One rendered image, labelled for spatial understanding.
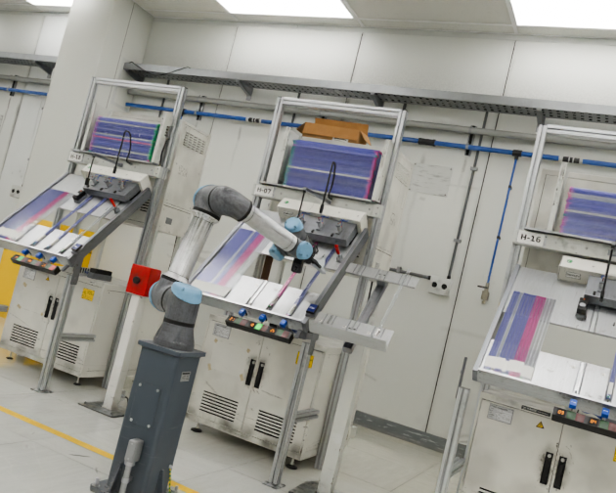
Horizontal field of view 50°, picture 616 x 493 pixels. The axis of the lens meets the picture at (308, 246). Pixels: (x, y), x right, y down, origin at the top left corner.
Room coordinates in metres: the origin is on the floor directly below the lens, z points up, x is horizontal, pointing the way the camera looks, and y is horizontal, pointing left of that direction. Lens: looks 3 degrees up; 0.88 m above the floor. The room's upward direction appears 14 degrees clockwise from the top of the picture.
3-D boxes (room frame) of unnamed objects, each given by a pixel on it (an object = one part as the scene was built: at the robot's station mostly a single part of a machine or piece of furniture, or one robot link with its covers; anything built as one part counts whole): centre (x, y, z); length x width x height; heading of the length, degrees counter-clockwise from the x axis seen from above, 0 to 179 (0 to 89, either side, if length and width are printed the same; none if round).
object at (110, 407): (3.55, 0.82, 0.39); 0.24 x 0.24 x 0.78; 64
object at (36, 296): (4.12, 1.34, 0.66); 1.01 x 0.73 x 1.31; 154
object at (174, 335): (2.45, 0.40, 0.60); 0.15 x 0.15 x 0.10
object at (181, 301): (2.46, 0.40, 0.72); 0.13 x 0.12 x 0.14; 37
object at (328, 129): (3.84, -0.07, 1.82); 0.68 x 0.30 x 0.20; 64
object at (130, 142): (4.31, 1.26, 0.95); 1.35 x 0.82 x 1.90; 154
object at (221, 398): (3.66, -0.03, 0.31); 0.70 x 0.65 x 0.62; 64
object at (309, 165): (3.52, -0.03, 1.52); 0.51 x 0.13 x 0.27; 64
